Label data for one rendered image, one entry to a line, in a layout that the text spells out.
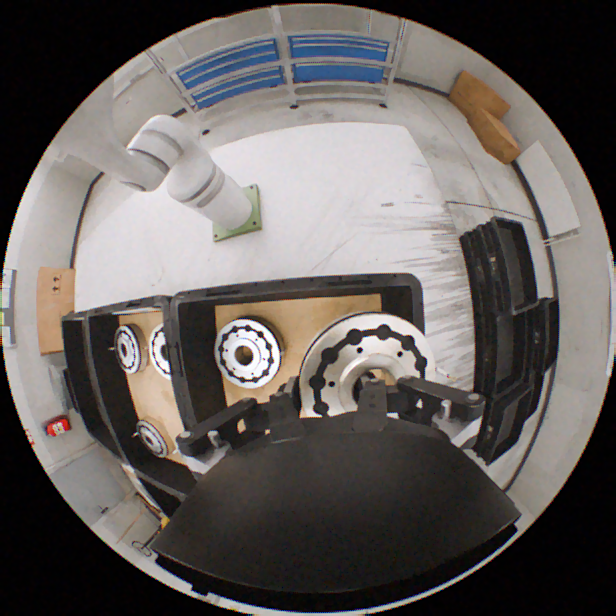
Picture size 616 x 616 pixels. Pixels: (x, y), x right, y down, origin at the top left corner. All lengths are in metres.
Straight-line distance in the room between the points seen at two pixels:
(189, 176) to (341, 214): 0.33
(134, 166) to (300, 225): 0.37
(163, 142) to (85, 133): 0.13
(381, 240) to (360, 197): 0.12
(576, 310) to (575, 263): 0.49
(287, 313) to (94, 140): 0.36
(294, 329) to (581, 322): 2.85
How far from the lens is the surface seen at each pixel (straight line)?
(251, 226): 0.49
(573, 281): 2.84
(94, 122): 0.24
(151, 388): 0.50
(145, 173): 0.29
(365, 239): 0.48
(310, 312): 0.31
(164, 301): 0.29
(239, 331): 0.30
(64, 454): 3.49
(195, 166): 0.35
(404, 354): 0.15
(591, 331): 2.85
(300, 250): 0.46
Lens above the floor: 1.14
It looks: 87 degrees down
